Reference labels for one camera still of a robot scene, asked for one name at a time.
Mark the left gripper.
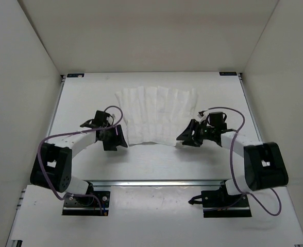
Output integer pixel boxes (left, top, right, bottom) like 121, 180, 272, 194
99, 123, 128, 150

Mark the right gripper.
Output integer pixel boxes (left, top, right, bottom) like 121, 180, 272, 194
177, 119, 215, 146

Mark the white pleated skirt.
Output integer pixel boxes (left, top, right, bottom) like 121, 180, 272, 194
115, 86, 198, 147

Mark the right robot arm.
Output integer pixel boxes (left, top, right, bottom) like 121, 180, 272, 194
176, 112, 289, 206

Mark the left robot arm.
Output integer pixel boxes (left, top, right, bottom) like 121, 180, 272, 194
30, 111, 128, 205

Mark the right corner black label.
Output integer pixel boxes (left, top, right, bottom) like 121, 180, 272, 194
219, 72, 237, 76

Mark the corner black label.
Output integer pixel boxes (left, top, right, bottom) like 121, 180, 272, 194
66, 73, 85, 78
219, 72, 237, 76

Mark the left corner black label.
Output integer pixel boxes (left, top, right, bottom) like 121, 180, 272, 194
66, 73, 85, 78

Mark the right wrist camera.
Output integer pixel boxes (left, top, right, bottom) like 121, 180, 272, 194
198, 110, 208, 122

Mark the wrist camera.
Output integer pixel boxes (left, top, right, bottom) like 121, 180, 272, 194
198, 110, 208, 122
108, 114, 115, 125

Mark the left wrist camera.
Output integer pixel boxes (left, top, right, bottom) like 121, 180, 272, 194
108, 114, 115, 125

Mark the aluminium front table rail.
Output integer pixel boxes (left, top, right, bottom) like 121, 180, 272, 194
91, 180, 222, 187

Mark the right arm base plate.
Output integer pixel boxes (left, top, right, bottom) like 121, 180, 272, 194
188, 182, 252, 218

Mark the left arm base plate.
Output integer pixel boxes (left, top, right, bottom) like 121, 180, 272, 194
62, 185, 111, 217

